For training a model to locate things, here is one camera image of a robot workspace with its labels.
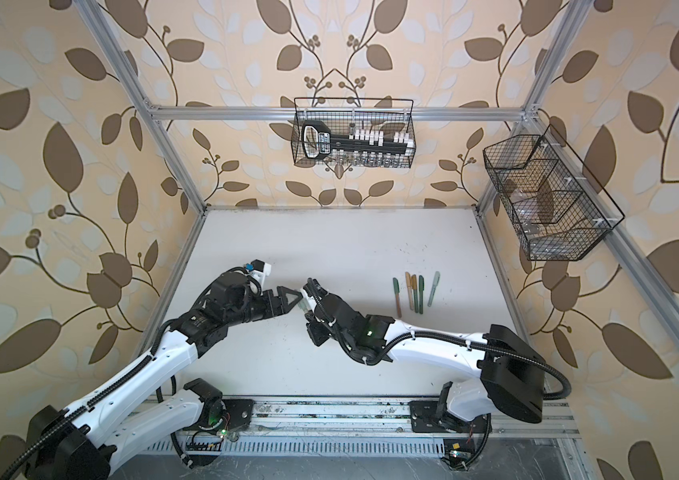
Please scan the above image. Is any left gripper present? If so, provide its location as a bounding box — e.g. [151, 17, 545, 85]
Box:
[224, 286, 303, 329]

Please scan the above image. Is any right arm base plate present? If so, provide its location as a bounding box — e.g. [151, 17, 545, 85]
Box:
[409, 400, 491, 435]

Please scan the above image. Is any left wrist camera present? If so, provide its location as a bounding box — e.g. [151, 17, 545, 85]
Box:
[243, 260, 272, 290]

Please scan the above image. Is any back wire basket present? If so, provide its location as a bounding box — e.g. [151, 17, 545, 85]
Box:
[290, 95, 417, 169]

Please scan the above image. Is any black socket tool set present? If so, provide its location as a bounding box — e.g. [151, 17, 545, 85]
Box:
[296, 120, 417, 160]

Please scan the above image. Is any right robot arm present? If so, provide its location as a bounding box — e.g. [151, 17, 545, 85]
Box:
[300, 291, 571, 430]

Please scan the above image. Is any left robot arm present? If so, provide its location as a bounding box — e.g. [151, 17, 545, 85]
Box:
[1, 260, 303, 479]

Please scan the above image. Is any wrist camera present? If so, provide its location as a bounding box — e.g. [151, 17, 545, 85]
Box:
[301, 278, 323, 314]
[243, 260, 272, 290]

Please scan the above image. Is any dark green pen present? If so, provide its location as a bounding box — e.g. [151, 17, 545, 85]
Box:
[417, 275, 425, 315]
[427, 271, 441, 307]

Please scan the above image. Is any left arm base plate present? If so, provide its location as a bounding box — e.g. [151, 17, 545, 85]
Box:
[172, 398, 254, 434]

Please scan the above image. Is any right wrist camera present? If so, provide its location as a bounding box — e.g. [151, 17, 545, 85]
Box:
[301, 278, 323, 314]

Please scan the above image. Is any side wire basket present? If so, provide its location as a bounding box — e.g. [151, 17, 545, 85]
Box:
[483, 125, 625, 261]

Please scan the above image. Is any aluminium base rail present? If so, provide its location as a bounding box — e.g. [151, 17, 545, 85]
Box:
[83, 395, 581, 439]

